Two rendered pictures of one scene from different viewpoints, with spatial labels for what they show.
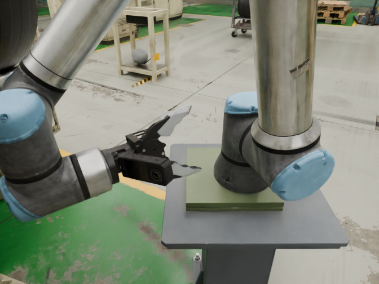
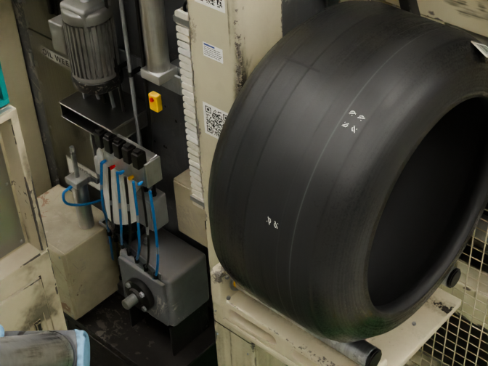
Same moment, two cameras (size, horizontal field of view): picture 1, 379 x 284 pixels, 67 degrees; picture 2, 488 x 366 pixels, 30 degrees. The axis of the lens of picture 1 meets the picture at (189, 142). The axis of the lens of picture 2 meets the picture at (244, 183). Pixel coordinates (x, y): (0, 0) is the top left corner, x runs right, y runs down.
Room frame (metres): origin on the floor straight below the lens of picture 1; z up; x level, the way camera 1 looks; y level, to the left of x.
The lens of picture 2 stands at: (1.27, -0.53, 2.24)
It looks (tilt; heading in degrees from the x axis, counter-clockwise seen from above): 39 degrees down; 114
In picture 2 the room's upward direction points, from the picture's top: 3 degrees counter-clockwise
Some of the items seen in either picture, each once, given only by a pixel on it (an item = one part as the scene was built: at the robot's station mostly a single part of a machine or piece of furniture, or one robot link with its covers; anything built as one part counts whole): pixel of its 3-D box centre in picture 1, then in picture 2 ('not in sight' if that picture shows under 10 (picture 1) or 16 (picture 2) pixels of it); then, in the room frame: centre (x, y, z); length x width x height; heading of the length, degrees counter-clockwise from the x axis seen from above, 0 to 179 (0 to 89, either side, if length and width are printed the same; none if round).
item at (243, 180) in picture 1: (243, 161); not in sight; (0.75, -0.17, 0.69); 0.19 x 0.19 x 0.10
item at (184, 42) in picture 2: not in sight; (200, 112); (0.57, 0.84, 1.19); 0.05 x 0.04 x 0.48; 70
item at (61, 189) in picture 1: (47, 186); not in sight; (0.40, 0.26, 0.88); 0.12 x 0.09 x 0.10; 120
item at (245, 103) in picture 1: (250, 125); not in sight; (0.74, -0.18, 0.82); 0.17 x 0.15 x 0.18; 20
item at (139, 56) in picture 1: (141, 44); not in sight; (3.72, 0.60, 0.40); 0.60 x 0.35 x 0.80; 60
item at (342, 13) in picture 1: (331, 11); not in sight; (8.45, -3.84, 0.22); 1.27 x 0.90 x 0.44; 150
